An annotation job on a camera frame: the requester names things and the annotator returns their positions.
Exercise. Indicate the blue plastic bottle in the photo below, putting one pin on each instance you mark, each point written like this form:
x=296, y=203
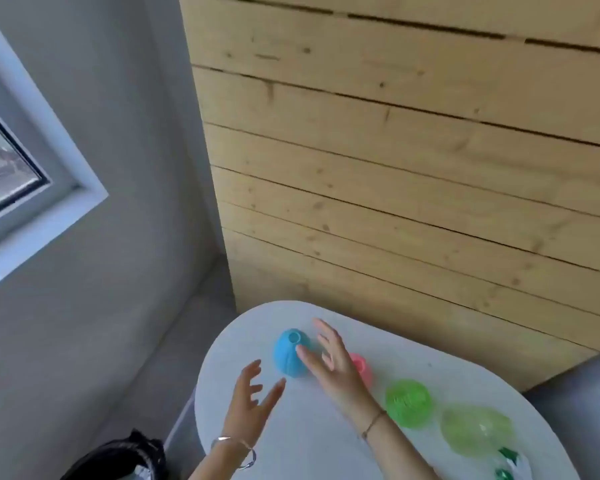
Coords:
x=285, y=352

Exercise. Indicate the white framed window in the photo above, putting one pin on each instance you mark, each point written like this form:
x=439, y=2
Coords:
x=10, y=159

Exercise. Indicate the white green sprayer head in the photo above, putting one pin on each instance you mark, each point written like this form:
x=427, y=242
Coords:
x=511, y=462

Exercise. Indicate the black plastic bag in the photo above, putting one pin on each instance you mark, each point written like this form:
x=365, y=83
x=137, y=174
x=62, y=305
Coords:
x=115, y=457

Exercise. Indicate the person's right hand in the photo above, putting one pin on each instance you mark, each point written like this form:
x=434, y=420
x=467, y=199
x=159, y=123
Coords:
x=342, y=379

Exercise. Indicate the person's left hand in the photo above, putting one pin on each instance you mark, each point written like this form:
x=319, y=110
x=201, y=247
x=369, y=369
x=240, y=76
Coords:
x=247, y=414

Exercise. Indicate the pale yellow-green clear bottle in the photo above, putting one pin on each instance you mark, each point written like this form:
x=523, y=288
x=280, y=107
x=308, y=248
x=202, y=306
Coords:
x=475, y=430

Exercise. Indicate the wooden slat panel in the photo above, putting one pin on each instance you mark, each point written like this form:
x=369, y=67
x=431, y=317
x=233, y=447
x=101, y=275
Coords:
x=405, y=169

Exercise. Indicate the green ribbed clear bottle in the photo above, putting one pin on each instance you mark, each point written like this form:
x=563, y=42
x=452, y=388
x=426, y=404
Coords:
x=409, y=403

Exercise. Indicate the pink plastic bottle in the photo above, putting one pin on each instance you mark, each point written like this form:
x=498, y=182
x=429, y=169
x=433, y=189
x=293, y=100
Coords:
x=363, y=368

